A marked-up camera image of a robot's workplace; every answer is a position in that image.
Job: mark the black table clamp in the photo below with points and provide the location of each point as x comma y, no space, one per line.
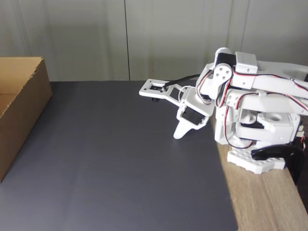
294,163

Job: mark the dark grey table mat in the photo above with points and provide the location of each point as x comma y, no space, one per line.
120,168

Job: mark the brown cardboard box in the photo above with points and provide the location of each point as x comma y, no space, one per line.
26,103

